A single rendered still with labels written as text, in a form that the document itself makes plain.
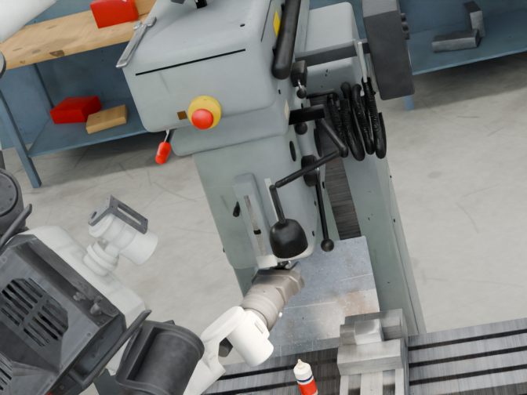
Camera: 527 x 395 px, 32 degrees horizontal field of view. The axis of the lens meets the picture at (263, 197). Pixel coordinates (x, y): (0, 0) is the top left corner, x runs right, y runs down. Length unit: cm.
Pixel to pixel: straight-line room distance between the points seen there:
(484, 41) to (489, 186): 137
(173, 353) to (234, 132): 46
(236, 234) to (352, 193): 55
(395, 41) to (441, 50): 372
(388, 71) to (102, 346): 92
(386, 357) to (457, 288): 191
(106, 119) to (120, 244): 449
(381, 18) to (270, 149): 41
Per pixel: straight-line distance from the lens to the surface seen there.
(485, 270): 411
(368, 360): 216
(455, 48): 576
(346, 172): 240
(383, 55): 208
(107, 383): 233
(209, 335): 191
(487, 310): 388
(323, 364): 237
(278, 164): 187
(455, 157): 502
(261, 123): 179
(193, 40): 166
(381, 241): 251
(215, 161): 188
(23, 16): 177
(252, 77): 165
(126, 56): 166
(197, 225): 504
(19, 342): 153
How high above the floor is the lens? 238
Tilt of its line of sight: 28 degrees down
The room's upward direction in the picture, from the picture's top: 17 degrees counter-clockwise
